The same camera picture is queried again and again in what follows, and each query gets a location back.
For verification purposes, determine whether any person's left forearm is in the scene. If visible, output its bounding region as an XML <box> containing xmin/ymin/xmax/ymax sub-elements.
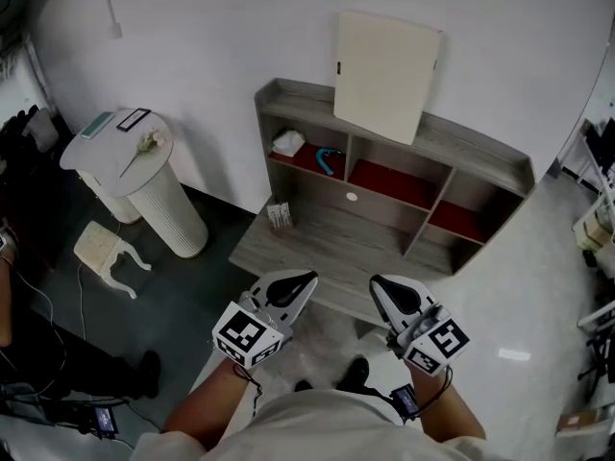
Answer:
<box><xmin>161</xmin><ymin>352</ymin><xmax>263</xmax><ymax>454</ymax></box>

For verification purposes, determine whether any grey wooden shelf unit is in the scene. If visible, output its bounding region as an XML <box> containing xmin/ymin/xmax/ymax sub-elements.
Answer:
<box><xmin>228</xmin><ymin>77</ymin><xmax>536</xmax><ymax>328</ymax></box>

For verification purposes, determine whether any white metal rack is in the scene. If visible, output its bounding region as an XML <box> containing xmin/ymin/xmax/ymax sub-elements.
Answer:
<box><xmin>558</xmin><ymin>116</ymin><xmax>615</xmax><ymax>201</ymax></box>

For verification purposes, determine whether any flat cardboard box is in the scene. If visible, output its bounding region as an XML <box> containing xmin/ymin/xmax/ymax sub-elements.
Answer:
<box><xmin>555</xmin><ymin>407</ymin><xmax>601</xmax><ymax>440</ymax></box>

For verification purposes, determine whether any person's right forearm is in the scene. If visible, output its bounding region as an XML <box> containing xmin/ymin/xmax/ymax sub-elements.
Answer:
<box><xmin>407</xmin><ymin>365</ymin><xmax>487</xmax><ymax>444</ymax></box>

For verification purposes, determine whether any black box with screen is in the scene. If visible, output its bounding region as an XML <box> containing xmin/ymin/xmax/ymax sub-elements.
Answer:
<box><xmin>92</xmin><ymin>404</ymin><xmax>119</xmax><ymax>440</ymax></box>

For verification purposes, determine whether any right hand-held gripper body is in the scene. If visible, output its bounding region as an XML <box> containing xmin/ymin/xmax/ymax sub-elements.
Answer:
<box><xmin>385</xmin><ymin>303</ymin><xmax>472</xmax><ymax>378</ymax></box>

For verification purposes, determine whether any white round pedestal table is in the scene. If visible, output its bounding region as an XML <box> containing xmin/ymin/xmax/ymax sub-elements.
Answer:
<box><xmin>59</xmin><ymin>108</ymin><xmax>210</xmax><ymax>261</ymax></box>

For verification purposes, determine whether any black wrist device with screen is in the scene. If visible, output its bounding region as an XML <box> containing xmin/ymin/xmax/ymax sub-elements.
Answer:
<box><xmin>389</xmin><ymin>384</ymin><xmax>420</xmax><ymax>423</ymax></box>

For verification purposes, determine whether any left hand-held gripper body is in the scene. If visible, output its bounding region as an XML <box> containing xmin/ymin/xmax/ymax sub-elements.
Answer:
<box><xmin>211</xmin><ymin>292</ymin><xmax>296</xmax><ymax>370</ymax></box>

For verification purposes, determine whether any grey bag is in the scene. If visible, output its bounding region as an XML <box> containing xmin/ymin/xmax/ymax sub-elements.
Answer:
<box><xmin>22</xmin><ymin>107</ymin><xmax>60</xmax><ymax>154</ymax></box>

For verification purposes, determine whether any teal flat book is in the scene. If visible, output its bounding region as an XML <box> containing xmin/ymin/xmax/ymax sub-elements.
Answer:
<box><xmin>80</xmin><ymin>110</ymin><xmax>117</xmax><ymax>141</ymax></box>

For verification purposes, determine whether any pale artificial flower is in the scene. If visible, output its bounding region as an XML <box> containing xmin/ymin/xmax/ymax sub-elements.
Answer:
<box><xmin>118</xmin><ymin>129</ymin><xmax>167</xmax><ymax>180</ymax></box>

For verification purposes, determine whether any black office chair base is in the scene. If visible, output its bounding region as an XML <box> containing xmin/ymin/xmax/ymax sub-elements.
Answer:
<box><xmin>575</xmin><ymin>304</ymin><xmax>615</xmax><ymax>396</ymax></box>

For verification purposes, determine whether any white crumpled tissue pack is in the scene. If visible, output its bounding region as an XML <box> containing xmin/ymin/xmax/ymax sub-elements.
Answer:
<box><xmin>270</xmin><ymin>129</ymin><xmax>307</xmax><ymax>158</ymax></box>

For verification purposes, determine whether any teal curved tool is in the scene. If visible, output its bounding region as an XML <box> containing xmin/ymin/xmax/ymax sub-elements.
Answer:
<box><xmin>313</xmin><ymin>147</ymin><xmax>344</xmax><ymax>179</ymax></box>

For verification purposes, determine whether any black wrist strap cable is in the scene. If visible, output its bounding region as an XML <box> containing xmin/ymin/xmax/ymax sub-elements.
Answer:
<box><xmin>234</xmin><ymin>363</ymin><xmax>264</xmax><ymax>418</ymax></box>

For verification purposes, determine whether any red shelf liner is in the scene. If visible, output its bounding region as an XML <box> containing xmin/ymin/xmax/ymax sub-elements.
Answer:
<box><xmin>347</xmin><ymin>158</ymin><xmax>438</xmax><ymax>212</ymax></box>
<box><xmin>427</xmin><ymin>200</ymin><xmax>487</xmax><ymax>246</ymax></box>
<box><xmin>267</xmin><ymin>142</ymin><xmax>347</xmax><ymax>182</ymax></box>

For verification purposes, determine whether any person's beige shirt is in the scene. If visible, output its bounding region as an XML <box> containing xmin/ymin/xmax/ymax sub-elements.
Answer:
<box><xmin>133</xmin><ymin>388</ymin><xmax>532</xmax><ymax>461</ymax></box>

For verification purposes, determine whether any brown cardboard box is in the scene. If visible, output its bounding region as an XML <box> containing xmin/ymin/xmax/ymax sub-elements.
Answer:
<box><xmin>581</xmin><ymin>217</ymin><xmax>615</xmax><ymax>253</ymax></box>

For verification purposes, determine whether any white small stool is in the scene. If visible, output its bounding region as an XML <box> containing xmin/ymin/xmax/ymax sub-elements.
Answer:
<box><xmin>72</xmin><ymin>220</ymin><xmax>153</xmax><ymax>301</ymax></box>

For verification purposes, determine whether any white hanging cable with plug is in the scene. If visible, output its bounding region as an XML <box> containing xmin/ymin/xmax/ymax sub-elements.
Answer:
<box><xmin>99</xmin><ymin>0</ymin><xmax>124</xmax><ymax>40</ymax></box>

